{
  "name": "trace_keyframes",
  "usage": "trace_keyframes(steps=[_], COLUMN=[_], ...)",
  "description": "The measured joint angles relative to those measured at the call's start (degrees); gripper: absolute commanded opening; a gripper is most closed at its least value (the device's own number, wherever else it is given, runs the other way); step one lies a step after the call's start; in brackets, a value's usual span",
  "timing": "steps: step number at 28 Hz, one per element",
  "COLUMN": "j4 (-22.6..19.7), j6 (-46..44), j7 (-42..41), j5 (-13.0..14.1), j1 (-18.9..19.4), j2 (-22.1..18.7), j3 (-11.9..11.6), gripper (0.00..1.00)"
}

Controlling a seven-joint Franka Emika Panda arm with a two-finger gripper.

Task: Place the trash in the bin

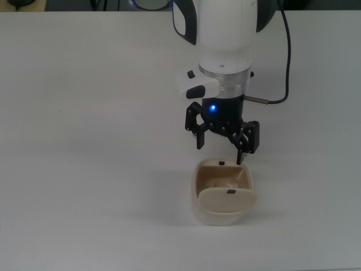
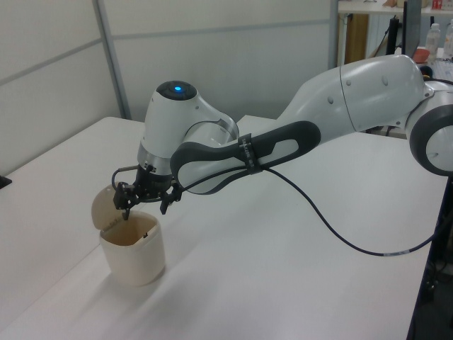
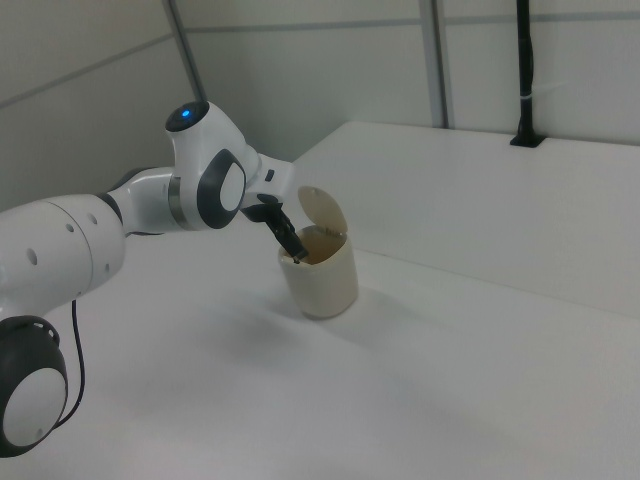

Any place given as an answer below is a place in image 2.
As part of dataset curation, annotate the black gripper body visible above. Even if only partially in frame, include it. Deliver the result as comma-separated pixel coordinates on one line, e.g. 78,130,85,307
134,168,178,203

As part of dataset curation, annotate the small cream bin with lid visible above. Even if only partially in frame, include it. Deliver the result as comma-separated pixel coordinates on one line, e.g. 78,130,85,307
91,184,167,288

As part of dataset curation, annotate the tan wooden cabinet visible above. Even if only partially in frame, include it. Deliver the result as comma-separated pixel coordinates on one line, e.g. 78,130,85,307
348,13,369,65

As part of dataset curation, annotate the black metal stand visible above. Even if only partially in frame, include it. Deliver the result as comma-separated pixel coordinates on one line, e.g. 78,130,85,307
406,173,453,340

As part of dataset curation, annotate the white office desk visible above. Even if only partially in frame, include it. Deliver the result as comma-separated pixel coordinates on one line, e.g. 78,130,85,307
337,4,453,16

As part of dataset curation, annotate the dark computer monitor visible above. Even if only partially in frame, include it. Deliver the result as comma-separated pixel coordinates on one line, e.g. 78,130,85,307
387,0,423,60

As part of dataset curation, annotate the clear plastic bottle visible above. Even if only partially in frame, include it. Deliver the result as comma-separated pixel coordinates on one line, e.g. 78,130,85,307
425,23,442,55
443,22,453,58

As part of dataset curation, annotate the black cable strap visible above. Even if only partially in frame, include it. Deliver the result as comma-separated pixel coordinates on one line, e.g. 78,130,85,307
238,133,263,176

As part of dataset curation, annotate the grey partition post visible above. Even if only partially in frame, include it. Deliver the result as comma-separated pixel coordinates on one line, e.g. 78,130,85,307
93,0,132,120
326,0,341,70

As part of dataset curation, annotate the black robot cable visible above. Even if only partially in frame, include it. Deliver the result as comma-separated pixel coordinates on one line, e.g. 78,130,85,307
111,164,453,257

